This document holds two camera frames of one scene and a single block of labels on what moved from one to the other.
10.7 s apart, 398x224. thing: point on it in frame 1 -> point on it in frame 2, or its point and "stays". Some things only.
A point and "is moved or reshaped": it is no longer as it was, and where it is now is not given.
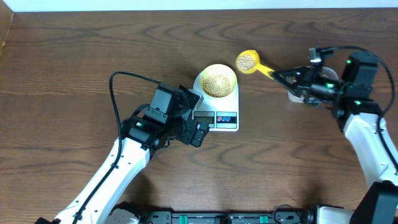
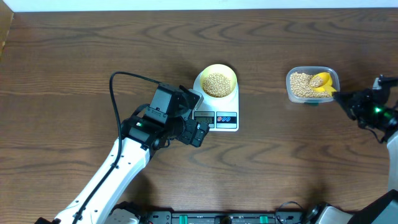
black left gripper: x=186 y=137 stays
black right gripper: x=301 y=86 -> x=357 y=98
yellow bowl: x=218 y=81 stays
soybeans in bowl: x=217 y=86 stays
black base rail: x=279 y=217 stays
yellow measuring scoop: x=247 y=61 is moved or reshaped
